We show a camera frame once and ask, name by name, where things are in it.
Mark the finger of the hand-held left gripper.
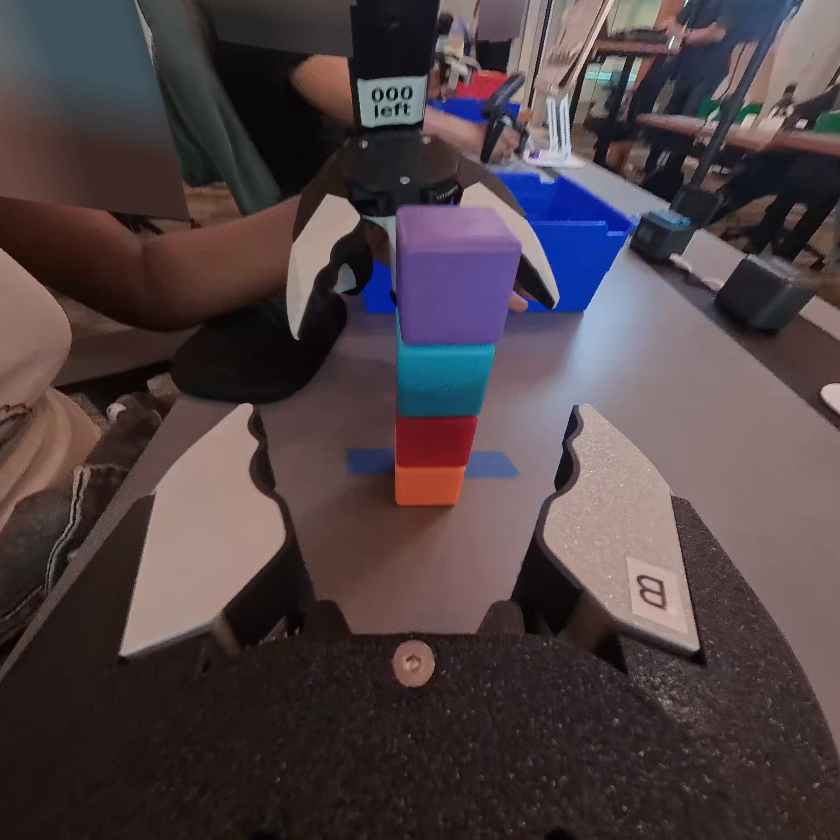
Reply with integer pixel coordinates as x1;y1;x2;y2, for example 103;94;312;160
287;193;375;340
460;182;560;311

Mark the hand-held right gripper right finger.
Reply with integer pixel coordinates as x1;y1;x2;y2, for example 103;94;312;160
515;403;703;657

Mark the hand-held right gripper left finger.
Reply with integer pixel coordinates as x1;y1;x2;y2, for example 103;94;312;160
119;403;312;661

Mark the blue plastic bin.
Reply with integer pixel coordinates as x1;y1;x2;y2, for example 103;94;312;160
440;99;519;126
361;171;637;316

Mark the purple foam cube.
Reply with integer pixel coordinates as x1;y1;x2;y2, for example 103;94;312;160
395;205;523;346

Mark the teal foam cube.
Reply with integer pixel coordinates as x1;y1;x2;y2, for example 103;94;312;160
397;315;497;418

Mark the orange foam cube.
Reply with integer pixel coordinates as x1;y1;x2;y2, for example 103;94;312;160
394;462;468;508

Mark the red foam cube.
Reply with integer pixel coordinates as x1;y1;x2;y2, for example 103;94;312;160
395;411;480;469

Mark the person's left forearm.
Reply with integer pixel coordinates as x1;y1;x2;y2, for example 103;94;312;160
0;197;305;332

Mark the black textured armrest pad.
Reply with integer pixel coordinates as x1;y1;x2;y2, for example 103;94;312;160
171;292;349;404

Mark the black power unit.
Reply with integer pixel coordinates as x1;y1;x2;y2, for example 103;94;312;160
630;210;694;261
716;252;817;332

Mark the white sign stand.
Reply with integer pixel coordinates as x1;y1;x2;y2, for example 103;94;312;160
525;0;615;169

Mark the blue tape strip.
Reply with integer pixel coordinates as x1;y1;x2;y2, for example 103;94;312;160
347;448;519;480

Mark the brown office desk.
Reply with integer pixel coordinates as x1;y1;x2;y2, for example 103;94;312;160
637;112;840;161

